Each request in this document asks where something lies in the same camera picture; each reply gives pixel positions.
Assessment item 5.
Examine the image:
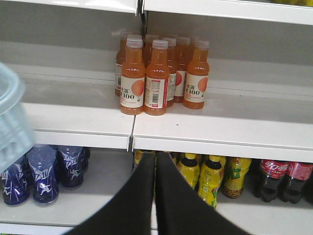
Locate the yellow iced tea bottle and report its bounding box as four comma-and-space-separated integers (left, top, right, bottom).
222, 157, 252, 199
198, 155, 224, 208
177, 153, 200, 190

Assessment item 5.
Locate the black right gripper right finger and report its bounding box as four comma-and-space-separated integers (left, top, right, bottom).
156, 152, 249, 235

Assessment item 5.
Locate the light blue plastic basket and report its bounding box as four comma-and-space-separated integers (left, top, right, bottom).
0, 63, 35, 171

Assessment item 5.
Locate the blue sports drink bottle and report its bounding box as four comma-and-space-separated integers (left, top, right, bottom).
26, 144, 59, 206
0, 156, 30, 206
58, 145, 84, 188

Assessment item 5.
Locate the coke bottle red label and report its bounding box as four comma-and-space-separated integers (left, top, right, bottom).
253, 159, 289, 202
280, 162, 313, 204

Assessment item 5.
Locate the orange C100 juice bottle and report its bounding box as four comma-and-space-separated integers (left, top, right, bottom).
120, 37, 146, 115
144, 40, 170, 116
183, 40, 210, 110

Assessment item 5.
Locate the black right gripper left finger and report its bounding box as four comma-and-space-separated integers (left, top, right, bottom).
66, 153, 156, 235

